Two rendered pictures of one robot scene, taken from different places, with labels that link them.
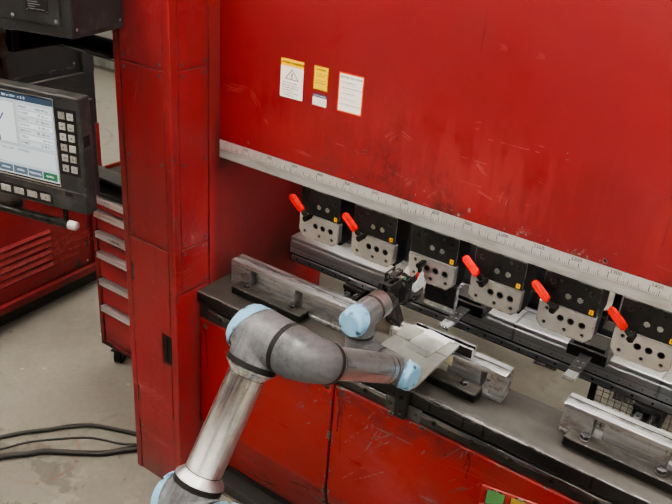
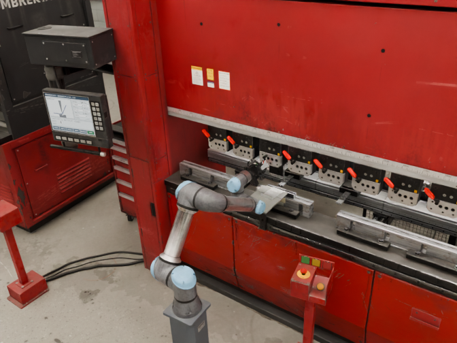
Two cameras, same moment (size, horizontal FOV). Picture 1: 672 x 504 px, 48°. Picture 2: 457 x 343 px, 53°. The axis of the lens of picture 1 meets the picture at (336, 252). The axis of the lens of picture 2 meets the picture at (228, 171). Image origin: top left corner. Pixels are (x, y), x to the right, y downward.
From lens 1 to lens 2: 0.66 m
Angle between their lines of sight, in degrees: 4
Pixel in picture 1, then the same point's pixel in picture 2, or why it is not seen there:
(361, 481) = (250, 263)
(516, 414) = (316, 222)
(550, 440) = (331, 232)
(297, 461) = (219, 257)
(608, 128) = (336, 87)
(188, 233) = (156, 152)
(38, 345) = (89, 216)
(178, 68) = (143, 75)
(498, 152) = (292, 102)
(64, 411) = (106, 246)
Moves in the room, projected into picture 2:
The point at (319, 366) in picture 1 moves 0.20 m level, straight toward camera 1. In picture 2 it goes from (215, 204) to (213, 229)
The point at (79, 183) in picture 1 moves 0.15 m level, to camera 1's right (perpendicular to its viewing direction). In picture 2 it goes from (104, 134) to (127, 134)
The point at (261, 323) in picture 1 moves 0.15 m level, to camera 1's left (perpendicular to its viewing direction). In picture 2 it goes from (189, 188) to (159, 188)
